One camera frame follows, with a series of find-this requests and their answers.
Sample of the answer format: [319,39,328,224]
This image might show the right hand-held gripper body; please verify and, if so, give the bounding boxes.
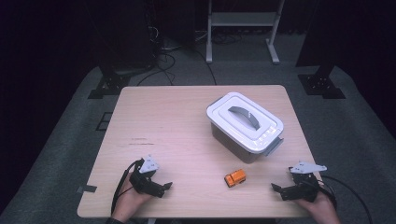
[279,161,328,203]

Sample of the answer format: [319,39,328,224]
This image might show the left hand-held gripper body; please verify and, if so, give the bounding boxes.
[128,154,166,199]

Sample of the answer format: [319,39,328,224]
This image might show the orange toy truck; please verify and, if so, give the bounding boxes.
[223,168,248,189]

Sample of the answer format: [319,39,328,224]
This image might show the clear brown storage box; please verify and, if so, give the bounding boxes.
[209,121,285,165]

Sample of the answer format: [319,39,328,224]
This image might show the white lid with grey handle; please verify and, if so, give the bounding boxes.
[205,91,285,155]

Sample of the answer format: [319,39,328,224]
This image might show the person's left hand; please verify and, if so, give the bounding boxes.
[111,180,154,224]

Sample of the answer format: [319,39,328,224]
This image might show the person's right hand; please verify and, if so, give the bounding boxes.
[294,188,342,224]

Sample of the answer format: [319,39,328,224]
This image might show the grey tape strip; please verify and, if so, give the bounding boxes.
[76,184,98,195]

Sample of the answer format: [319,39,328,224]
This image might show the black stand with square base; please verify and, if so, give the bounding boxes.
[87,63,133,100]
[295,0,347,100]

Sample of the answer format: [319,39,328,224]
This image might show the white metal stand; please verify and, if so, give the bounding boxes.
[205,0,286,65]

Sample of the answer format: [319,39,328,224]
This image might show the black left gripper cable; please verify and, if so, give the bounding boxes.
[110,159,146,217]

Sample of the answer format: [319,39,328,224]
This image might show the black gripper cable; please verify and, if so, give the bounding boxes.
[110,159,146,217]
[319,175,374,224]

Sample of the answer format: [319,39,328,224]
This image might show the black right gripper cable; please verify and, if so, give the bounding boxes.
[319,175,374,224]

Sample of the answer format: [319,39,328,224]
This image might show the black floor cables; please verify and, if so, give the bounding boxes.
[135,24,218,87]

